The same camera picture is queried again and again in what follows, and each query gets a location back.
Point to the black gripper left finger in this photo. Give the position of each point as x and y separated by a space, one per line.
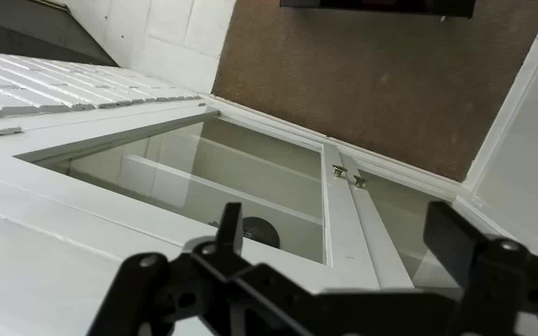
157 300

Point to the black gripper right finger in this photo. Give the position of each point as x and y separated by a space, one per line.
504 287

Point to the small black round object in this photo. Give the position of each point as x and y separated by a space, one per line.
261 233

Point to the white built-in cabinet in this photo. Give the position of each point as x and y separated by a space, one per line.
63 249

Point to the white glass cabinet door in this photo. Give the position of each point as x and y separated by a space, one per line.
344 236
381 249

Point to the small metal door knob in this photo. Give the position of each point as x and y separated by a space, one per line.
359 182
338 171

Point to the white brick fireplace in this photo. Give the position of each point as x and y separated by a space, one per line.
45 87

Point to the black fireplace insert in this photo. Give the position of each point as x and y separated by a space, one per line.
13 29

